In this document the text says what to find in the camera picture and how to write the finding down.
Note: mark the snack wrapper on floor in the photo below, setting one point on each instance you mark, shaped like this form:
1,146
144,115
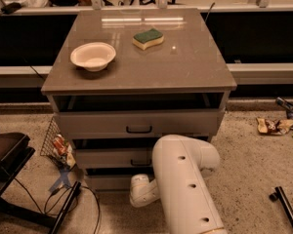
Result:
271,127

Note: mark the green yellow sponge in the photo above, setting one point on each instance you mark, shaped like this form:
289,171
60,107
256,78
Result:
148,39

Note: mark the red soda can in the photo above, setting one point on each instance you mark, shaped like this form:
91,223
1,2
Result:
60,145

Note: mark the blue snack bag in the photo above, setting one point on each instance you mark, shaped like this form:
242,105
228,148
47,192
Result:
286,105

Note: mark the black tray stand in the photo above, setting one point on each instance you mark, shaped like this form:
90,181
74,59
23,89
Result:
14,153

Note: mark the wire mesh basket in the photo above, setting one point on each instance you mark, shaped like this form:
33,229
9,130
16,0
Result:
48,150

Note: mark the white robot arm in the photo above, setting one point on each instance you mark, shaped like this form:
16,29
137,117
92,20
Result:
180,164

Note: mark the black floor bar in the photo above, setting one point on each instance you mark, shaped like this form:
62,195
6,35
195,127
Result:
65,208
279,195

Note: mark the black floor bar right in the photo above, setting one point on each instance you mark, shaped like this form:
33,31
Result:
279,195

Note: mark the grey drawer cabinet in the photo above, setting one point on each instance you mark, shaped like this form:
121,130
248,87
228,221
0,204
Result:
186,71

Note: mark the black floor bar left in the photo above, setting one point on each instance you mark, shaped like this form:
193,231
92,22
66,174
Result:
65,208

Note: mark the white paper bowl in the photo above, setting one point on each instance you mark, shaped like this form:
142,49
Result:
93,56

